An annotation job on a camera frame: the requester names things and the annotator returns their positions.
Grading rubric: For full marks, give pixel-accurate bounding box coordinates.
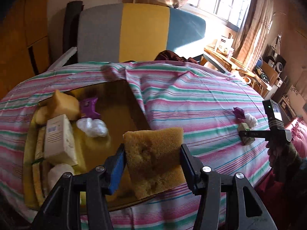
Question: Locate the red blanket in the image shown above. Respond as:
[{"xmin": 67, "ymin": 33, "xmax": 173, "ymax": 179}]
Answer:
[{"xmin": 256, "ymin": 118, "xmax": 306, "ymax": 229}]

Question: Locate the wooden wardrobe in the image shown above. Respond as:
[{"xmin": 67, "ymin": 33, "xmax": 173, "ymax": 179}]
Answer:
[{"xmin": 1, "ymin": 0, "xmax": 50, "ymax": 98}]

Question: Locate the purple snack wrapper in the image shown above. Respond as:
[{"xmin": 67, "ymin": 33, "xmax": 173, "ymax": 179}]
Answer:
[{"xmin": 79, "ymin": 97, "xmax": 100, "ymax": 119}]

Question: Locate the white gauze roll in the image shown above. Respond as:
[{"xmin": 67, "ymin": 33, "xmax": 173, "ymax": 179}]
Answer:
[{"xmin": 47, "ymin": 163, "xmax": 74, "ymax": 191}]

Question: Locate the large yellow-brown sponge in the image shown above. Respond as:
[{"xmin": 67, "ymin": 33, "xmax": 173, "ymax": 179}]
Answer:
[{"xmin": 47, "ymin": 90, "xmax": 80, "ymax": 121}]

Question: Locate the pale yellow sponge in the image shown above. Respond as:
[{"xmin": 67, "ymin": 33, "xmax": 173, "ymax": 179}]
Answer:
[{"xmin": 35, "ymin": 106, "xmax": 49, "ymax": 125}]

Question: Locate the white plastic bag ball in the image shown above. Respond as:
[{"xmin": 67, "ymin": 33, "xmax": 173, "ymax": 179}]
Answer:
[{"xmin": 77, "ymin": 118, "xmax": 108, "ymax": 138}]

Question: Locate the person's right hand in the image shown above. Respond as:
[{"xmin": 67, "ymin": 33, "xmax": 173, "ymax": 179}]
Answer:
[{"xmin": 266, "ymin": 140, "xmax": 283, "ymax": 168}]

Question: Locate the dark red cloth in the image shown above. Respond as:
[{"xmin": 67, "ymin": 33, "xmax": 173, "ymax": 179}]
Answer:
[{"xmin": 154, "ymin": 50, "xmax": 198, "ymax": 64}]

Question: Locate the white cardboard box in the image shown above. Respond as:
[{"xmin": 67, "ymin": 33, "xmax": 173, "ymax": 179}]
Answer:
[{"xmin": 44, "ymin": 114, "xmax": 78, "ymax": 166}]

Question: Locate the small green box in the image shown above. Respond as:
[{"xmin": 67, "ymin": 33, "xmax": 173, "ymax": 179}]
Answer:
[{"xmin": 237, "ymin": 122, "xmax": 255, "ymax": 146}]

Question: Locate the green-edged snack packet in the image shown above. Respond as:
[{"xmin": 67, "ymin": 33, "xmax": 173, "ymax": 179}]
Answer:
[
  {"xmin": 34, "ymin": 126, "xmax": 46, "ymax": 160},
  {"xmin": 32, "ymin": 158, "xmax": 50, "ymax": 206}
]

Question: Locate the brown porous sponge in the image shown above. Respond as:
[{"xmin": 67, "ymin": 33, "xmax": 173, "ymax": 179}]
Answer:
[{"xmin": 123, "ymin": 127, "xmax": 186, "ymax": 199}]

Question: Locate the wooden desk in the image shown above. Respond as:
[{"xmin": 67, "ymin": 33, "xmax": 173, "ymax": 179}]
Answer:
[{"xmin": 201, "ymin": 47, "xmax": 273, "ymax": 97}]

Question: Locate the striped pink green bedsheet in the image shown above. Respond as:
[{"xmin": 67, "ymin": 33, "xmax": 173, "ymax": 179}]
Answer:
[{"xmin": 1, "ymin": 61, "xmax": 270, "ymax": 221}]

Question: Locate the cardboard box on desk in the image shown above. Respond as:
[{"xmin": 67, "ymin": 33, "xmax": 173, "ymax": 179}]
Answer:
[{"xmin": 261, "ymin": 61, "xmax": 278, "ymax": 86}]

